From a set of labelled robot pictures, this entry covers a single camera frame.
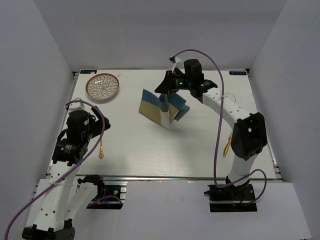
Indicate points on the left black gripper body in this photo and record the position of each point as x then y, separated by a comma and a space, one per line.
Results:
95, 127

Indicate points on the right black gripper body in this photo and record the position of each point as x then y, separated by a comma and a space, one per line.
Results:
175, 82

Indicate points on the blue beige white cloth napkin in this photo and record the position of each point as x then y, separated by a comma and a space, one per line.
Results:
165, 110

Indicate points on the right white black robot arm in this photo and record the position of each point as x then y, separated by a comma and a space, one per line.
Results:
249, 135

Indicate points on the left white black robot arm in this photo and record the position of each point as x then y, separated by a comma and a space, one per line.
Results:
55, 218

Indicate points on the gold fork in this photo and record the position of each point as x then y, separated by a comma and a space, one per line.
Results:
101, 150

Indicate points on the floral ceramic plate orange rim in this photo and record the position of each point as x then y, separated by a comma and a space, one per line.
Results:
102, 87

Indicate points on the clear drinking glass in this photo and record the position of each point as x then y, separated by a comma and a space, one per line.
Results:
230, 97

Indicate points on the left blue table sticker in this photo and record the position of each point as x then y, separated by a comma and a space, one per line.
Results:
87, 71

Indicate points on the blue table sticker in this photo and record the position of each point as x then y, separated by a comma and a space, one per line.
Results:
87, 71
238, 73

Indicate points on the right blue table sticker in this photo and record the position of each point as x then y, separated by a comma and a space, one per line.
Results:
238, 73

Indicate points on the gold knife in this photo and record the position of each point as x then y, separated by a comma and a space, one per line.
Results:
227, 146

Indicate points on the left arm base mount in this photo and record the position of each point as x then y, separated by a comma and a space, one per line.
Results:
108, 196

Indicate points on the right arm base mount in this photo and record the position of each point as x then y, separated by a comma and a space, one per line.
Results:
221, 200

